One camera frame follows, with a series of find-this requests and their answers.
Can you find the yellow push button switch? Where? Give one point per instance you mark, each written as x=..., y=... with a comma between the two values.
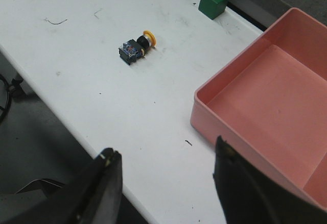
x=132, y=50

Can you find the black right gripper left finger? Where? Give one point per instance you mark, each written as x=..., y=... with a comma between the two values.
x=94, y=196

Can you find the grey metal table frame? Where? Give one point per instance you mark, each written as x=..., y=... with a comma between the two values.
x=47, y=186

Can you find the green cube near bin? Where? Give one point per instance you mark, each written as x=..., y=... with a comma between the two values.
x=212, y=8

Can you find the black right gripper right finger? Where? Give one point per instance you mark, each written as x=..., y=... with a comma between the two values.
x=248, y=196

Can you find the pink plastic bin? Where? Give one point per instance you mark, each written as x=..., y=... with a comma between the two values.
x=269, y=104

